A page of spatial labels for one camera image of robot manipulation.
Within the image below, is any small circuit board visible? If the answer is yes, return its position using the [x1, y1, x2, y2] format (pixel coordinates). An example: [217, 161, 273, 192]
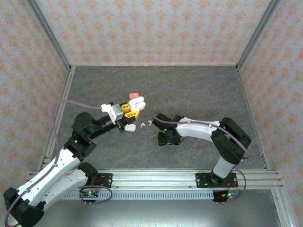
[213, 190, 241, 203]
[79, 189, 100, 204]

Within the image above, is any grey metal sheet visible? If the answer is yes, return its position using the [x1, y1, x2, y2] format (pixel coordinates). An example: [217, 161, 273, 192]
[42, 200, 284, 227]

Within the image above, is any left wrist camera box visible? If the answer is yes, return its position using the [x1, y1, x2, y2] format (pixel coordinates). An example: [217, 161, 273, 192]
[101, 101, 124, 123]

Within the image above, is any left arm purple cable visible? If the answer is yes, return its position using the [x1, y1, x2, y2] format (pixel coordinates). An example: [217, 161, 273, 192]
[4, 99, 113, 227]

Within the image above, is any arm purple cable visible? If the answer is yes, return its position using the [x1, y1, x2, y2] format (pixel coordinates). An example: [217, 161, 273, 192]
[152, 112, 251, 204]
[4, 99, 113, 227]

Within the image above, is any aluminium table side rail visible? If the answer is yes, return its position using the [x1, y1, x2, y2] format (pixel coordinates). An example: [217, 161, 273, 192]
[37, 66, 76, 171]
[236, 67, 270, 171]

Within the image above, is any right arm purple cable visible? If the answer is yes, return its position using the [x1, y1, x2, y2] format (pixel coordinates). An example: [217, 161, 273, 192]
[152, 112, 251, 204]

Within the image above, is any aluminium mounting rail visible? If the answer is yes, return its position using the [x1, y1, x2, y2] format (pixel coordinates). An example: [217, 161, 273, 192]
[27, 169, 285, 192]

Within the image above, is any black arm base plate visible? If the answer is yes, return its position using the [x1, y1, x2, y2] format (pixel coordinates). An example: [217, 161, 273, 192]
[78, 173, 113, 189]
[196, 172, 237, 189]

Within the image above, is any slotted grey cable duct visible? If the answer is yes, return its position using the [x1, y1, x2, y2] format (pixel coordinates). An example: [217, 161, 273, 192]
[61, 191, 215, 201]

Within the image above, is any aluminium upright frame post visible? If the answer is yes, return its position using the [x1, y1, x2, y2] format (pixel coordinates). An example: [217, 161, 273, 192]
[26, 0, 73, 71]
[236, 0, 281, 71]

